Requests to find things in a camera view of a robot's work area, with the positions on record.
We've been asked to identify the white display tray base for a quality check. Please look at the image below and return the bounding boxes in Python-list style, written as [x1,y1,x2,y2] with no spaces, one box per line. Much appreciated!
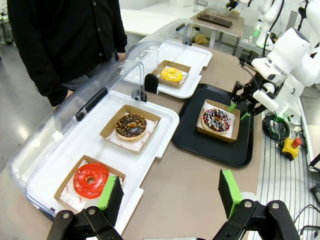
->
[24,89,180,236]
[123,39,213,99]

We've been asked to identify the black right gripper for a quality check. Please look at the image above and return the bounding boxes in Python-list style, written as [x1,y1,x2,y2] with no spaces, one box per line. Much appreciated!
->
[228,74,264,122]

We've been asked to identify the dark brown flat tray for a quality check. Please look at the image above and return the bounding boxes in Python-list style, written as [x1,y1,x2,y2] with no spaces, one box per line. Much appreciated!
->
[197,12,233,29]

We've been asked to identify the brown table with metal legs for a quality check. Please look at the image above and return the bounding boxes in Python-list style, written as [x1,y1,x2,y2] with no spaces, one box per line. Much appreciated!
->
[192,12,245,56]

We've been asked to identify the red glazed donut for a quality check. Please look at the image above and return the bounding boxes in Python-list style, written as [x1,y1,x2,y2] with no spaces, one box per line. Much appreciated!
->
[73,162,110,200]

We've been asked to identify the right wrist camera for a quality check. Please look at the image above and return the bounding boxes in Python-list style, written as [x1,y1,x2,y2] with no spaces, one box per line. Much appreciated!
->
[252,86,280,110]

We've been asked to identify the white printed paper liner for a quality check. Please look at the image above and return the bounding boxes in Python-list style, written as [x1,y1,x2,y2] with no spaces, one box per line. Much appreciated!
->
[157,66,188,85]
[59,162,123,212]
[109,118,160,153]

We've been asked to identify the yellow emergency stop button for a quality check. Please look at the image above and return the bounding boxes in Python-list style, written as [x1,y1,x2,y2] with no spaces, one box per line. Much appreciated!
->
[281,136,303,161]

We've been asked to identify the clear hinged display lid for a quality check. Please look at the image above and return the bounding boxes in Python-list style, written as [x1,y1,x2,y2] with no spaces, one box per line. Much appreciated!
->
[124,18,195,95]
[7,61,149,208]

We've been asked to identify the brown cardboard donut box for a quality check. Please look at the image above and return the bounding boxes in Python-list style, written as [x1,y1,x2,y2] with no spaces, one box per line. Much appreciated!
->
[53,154,127,212]
[151,59,192,90]
[99,104,162,155]
[196,98,241,143]

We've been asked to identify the large white table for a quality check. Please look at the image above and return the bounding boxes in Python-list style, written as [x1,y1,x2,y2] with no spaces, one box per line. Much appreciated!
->
[119,8,198,36]

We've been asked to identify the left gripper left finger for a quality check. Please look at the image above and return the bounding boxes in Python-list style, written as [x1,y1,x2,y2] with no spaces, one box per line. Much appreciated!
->
[46,174,125,240]

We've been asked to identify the coiled black cables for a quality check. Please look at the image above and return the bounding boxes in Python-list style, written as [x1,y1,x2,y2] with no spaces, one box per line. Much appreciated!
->
[261,112,291,144]

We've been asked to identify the chocolate donut with coloured sprinkles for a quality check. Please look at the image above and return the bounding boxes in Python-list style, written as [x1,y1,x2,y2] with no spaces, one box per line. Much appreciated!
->
[201,107,231,133]

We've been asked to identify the black serving tray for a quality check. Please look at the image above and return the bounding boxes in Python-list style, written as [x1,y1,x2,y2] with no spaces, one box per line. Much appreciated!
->
[171,83,255,168]

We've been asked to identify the chocolate donut with nut crumbs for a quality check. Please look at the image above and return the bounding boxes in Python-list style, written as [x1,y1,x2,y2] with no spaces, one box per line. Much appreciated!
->
[114,113,148,141]

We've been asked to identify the yellow glazed sprinkled donut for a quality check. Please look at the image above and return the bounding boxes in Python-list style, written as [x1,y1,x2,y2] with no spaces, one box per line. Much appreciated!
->
[159,66,183,84]

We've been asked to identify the person in black coat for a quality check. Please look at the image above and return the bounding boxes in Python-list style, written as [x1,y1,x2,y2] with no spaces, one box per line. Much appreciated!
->
[7,0,128,107]

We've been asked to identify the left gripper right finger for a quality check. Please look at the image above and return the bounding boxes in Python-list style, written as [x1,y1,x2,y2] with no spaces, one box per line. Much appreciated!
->
[212,168,301,240]

